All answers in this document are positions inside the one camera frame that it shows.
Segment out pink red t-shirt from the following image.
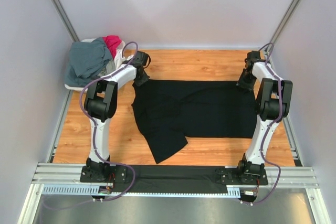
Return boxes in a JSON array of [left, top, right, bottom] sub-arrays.
[[102, 35, 122, 59]]

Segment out teal grey t-shirt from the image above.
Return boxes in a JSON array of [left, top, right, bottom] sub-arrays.
[[64, 37, 112, 88]]

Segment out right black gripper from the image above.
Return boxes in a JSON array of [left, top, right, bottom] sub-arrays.
[[236, 69, 257, 94]]

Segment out light grey t-shirt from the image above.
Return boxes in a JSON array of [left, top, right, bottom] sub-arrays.
[[98, 59, 116, 78]]

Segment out corner aluminium post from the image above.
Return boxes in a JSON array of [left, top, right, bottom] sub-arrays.
[[51, 0, 79, 41], [270, 0, 301, 45]]

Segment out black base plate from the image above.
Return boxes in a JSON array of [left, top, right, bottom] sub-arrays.
[[80, 162, 128, 183], [215, 167, 268, 186]]

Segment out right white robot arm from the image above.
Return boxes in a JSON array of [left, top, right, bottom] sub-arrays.
[[236, 51, 293, 184]]

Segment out aluminium frame rail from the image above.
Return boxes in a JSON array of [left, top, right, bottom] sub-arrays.
[[31, 162, 87, 184]]

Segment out slotted grey cable duct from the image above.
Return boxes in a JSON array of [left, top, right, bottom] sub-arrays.
[[42, 184, 240, 199]]

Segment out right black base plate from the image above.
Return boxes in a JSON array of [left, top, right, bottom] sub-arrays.
[[215, 167, 268, 186]]

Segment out white t-shirt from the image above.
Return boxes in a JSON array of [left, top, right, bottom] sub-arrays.
[[114, 49, 125, 69]]

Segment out white laundry basket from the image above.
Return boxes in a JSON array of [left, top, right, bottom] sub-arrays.
[[64, 38, 125, 92]]

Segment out right corner aluminium post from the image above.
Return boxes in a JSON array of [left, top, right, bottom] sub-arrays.
[[270, 0, 301, 45]]

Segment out black t-shirt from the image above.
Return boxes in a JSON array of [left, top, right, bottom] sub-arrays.
[[132, 79, 257, 164]]

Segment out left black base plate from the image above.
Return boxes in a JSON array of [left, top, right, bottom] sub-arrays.
[[80, 162, 128, 183]]

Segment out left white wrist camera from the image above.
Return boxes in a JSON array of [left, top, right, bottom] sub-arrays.
[[122, 55, 134, 62]]

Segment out left corner aluminium post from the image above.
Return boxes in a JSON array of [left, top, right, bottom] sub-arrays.
[[51, 0, 79, 41]]

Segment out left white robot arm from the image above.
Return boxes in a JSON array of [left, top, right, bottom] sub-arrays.
[[80, 51, 151, 183]]

